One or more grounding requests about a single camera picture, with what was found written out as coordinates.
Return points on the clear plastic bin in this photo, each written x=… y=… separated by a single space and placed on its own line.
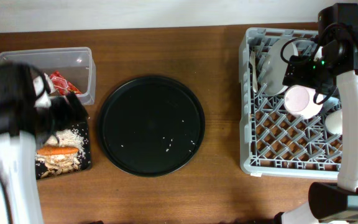
x=75 y=64

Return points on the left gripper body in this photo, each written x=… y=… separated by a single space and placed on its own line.
x=59 y=112

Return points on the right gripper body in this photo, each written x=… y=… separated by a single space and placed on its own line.
x=309 y=74

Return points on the white plastic fork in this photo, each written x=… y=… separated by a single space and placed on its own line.
x=254 y=75

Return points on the black rectangular tray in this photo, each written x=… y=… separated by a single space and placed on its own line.
x=84 y=158

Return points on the pink bowl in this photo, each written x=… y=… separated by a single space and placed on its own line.
x=298 y=101

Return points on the grey dishwasher rack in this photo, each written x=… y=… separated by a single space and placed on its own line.
x=274 y=142

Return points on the grey dinner plate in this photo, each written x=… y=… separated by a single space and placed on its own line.
x=275 y=69

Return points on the round black serving tray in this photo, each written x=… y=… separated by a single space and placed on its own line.
x=151 y=126

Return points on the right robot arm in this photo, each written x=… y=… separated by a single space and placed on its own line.
x=329 y=202

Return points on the red snack wrapper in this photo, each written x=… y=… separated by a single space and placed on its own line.
x=62 y=85

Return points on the white cup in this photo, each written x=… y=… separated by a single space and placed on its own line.
x=333 y=122

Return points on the orange carrot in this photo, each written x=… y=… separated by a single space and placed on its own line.
x=54 y=150

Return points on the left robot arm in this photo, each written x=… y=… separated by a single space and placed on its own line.
x=29 y=115

